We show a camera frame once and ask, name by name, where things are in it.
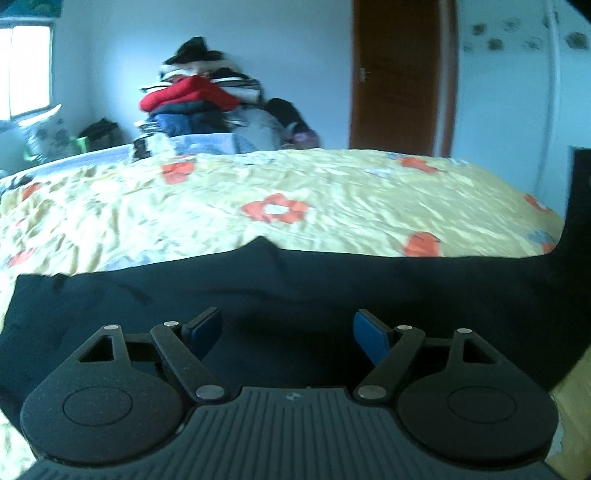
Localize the yellow carrot print bedspread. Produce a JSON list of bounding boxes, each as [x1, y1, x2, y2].
[[0, 148, 566, 476]]

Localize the teal window valance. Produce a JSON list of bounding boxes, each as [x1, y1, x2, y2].
[[0, 0, 62, 19]]

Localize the light blue quilt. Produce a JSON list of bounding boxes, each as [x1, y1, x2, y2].
[[131, 133, 259, 160]]

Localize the dark bag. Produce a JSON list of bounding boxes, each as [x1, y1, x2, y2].
[[78, 117, 121, 151]]

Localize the black pants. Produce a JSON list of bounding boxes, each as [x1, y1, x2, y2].
[[0, 148, 591, 435]]

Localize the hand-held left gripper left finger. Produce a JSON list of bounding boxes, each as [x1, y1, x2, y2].
[[78, 306, 228, 403]]

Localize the floral pillow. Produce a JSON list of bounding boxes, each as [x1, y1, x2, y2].
[[18, 104, 77, 160]]

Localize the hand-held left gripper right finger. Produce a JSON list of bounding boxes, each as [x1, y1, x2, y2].
[[353, 309, 502, 403]]

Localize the brown wooden door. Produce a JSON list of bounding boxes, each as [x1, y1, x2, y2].
[[348, 0, 458, 158]]

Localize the grey cloth bundle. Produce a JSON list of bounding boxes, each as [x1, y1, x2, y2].
[[231, 108, 282, 151]]

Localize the window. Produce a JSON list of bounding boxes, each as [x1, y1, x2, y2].
[[0, 25, 51, 121]]

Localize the pile of clothes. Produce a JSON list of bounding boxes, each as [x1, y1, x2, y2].
[[139, 37, 266, 139]]

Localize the black backpack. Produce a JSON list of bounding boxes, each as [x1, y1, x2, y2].
[[267, 98, 308, 139]]

